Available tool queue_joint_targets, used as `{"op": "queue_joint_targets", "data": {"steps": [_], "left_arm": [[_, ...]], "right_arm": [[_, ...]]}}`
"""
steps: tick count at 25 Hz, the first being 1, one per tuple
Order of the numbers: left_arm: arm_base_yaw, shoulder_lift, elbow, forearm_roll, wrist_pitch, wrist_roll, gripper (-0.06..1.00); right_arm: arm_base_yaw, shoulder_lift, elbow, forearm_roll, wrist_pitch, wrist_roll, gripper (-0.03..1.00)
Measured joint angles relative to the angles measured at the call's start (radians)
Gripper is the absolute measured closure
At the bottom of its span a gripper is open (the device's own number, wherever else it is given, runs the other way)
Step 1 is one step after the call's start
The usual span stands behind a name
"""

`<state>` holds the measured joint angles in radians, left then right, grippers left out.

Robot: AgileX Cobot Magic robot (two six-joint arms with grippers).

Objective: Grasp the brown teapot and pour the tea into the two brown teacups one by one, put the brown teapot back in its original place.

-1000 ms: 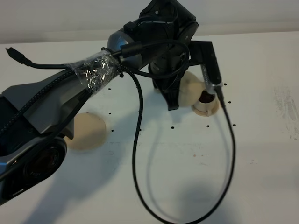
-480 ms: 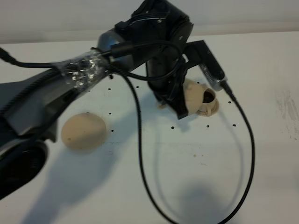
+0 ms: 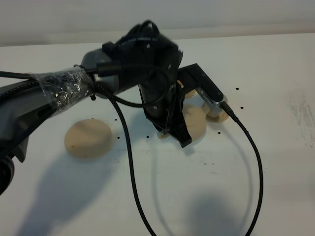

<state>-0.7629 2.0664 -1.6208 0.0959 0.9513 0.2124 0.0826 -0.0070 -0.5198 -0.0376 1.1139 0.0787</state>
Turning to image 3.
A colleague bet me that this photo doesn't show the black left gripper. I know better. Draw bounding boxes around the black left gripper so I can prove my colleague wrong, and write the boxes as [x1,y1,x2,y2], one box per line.
[144,63,224,148]

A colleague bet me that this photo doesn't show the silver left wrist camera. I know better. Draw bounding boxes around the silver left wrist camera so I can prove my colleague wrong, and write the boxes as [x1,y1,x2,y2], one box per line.
[195,87,226,114]

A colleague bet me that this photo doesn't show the beige front saucer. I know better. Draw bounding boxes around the beige front saucer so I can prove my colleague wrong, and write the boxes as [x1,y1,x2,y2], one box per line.
[202,103,229,123]

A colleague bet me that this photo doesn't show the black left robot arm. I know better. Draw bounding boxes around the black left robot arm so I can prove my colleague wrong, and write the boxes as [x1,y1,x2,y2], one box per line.
[0,20,225,192]

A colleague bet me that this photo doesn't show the black braided camera cable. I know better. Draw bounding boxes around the black braided camera cable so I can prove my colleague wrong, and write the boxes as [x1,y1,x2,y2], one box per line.
[93,82,264,236]

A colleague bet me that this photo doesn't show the beige teapot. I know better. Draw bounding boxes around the beige teapot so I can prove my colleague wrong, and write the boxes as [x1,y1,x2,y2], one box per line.
[157,81,207,142]

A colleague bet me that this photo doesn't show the beige front teacup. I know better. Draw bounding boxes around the beige front teacup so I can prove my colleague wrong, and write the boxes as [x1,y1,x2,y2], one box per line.
[201,95,229,123]

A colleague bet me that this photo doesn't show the beige teapot saucer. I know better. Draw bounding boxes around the beige teapot saucer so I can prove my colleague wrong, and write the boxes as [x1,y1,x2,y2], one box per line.
[64,118,113,159]

